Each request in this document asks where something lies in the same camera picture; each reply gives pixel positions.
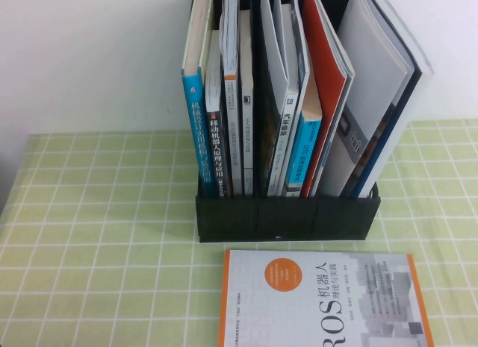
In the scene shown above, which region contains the grey spine paperback book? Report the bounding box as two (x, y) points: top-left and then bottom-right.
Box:
(239, 9), (255, 197)

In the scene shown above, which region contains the black perforated book holder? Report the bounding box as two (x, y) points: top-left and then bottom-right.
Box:
(190, 0), (382, 243)

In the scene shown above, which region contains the red cover magazine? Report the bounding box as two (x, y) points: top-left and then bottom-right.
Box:
(298, 0), (356, 198)

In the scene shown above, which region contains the green checked tablecloth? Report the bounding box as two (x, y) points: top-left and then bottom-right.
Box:
(0, 119), (478, 347)

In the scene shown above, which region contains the black spine robotics book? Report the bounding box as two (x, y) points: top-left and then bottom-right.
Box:
(204, 28), (229, 198)

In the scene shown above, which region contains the large white navy cover book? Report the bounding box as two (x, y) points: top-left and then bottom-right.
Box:
(353, 0), (435, 198)

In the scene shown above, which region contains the teal hardcover book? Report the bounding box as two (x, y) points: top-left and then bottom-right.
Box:
(181, 0), (217, 198)

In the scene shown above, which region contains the white orange ROS book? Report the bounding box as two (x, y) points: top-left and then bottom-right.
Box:
(217, 248), (436, 347)

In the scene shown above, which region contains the grey photo cover magazine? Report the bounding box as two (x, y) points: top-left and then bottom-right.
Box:
(317, 0), (415, 198)

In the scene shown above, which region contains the black starry cover book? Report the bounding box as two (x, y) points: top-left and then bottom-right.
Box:
(259, 0), (291, 197)

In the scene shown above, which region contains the cyan DTC book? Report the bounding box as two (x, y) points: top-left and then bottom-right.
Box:
(285, 72), (324, 188)

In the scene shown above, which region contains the white book orange spine band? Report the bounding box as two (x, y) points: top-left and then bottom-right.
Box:
(218, 0), (243, 198)

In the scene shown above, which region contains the thin white paperback book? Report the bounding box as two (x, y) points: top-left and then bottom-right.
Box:
(278, 0), (311, 197)

